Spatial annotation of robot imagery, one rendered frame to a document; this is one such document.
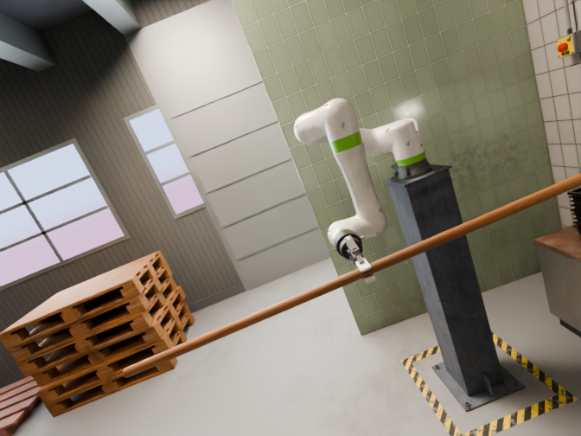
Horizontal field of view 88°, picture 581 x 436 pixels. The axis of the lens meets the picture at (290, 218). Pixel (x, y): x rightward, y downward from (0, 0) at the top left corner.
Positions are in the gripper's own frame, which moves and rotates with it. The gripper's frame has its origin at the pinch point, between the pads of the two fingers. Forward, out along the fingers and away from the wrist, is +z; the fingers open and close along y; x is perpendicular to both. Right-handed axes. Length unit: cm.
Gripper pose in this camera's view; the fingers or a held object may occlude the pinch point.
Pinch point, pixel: (365, 270)
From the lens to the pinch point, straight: 90.1
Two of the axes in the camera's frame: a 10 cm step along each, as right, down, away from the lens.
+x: -9.1, 4.1, 0.8
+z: 0.3, 2.5, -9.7
